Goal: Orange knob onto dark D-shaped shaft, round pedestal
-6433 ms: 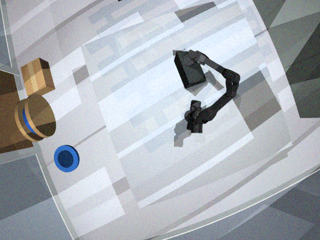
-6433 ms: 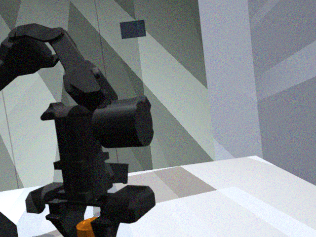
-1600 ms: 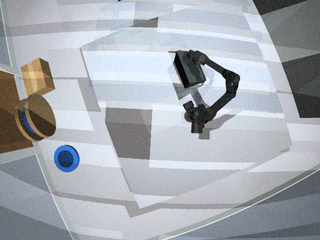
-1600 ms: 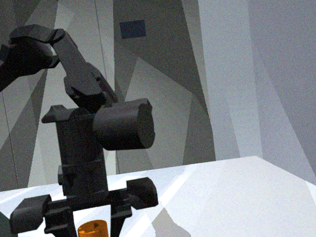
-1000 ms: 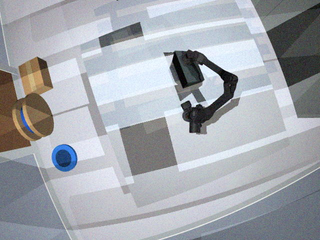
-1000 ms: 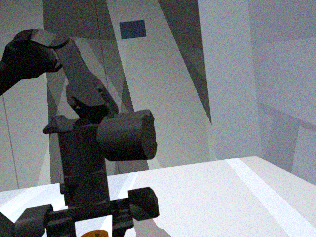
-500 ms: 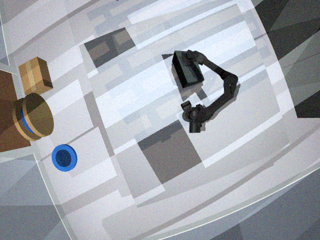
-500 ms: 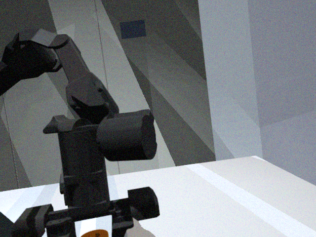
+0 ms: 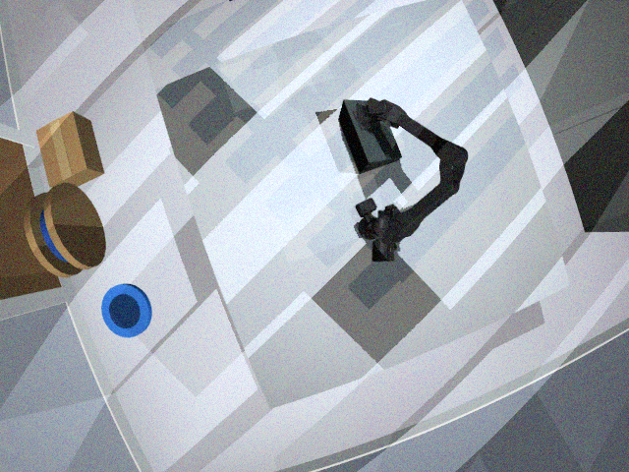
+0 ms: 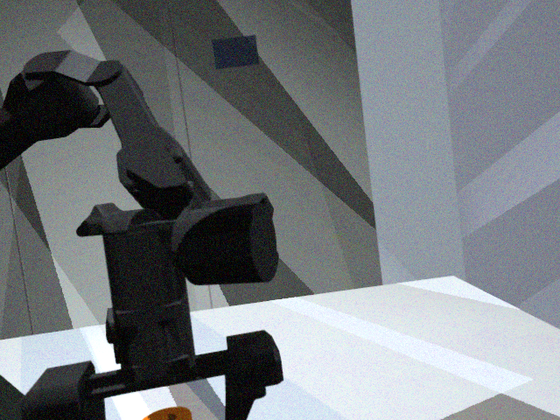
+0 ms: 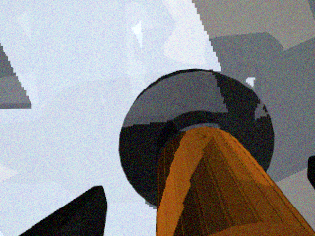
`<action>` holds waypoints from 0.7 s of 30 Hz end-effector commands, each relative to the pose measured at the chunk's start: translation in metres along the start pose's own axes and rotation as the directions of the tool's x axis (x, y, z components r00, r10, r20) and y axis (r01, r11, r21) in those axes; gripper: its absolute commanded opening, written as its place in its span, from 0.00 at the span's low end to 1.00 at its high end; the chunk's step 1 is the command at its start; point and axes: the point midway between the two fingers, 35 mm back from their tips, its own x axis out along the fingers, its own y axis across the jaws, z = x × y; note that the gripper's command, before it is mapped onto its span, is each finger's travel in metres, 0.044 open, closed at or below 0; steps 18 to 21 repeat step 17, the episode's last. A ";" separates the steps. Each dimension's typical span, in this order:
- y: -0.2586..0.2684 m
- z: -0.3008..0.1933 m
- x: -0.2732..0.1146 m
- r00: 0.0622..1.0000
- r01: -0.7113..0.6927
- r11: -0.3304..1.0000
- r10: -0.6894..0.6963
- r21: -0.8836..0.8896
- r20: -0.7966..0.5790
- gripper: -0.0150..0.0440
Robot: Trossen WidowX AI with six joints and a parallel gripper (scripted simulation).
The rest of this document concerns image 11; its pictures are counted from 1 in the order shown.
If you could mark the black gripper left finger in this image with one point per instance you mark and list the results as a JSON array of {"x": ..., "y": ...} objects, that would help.
[{"x": 84, "y": 216}]

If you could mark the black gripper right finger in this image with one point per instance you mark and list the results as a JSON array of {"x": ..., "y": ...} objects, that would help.
[{"x": 311, "y": 170}]

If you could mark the orange knob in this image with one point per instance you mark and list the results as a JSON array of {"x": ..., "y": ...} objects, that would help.
[{"x": 208, "y": 184}]

